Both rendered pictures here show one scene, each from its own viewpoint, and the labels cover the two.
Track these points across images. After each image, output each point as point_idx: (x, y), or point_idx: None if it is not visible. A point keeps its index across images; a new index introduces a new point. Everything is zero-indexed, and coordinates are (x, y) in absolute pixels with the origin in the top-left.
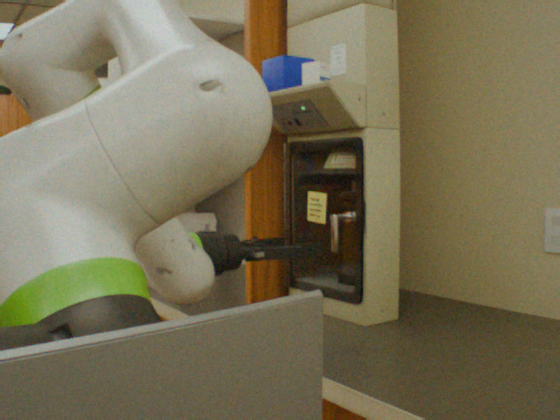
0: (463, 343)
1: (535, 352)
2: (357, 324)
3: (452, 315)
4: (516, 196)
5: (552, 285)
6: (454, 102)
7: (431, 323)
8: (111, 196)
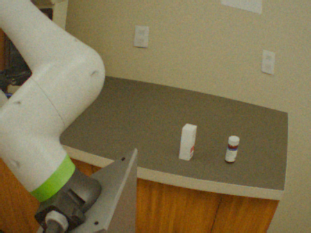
0: (101, 106)
1: (141, 107)
2: None
3: None
4: (119, 19)
5: (137, 62)
6: None
7: None
8: (59, 129)
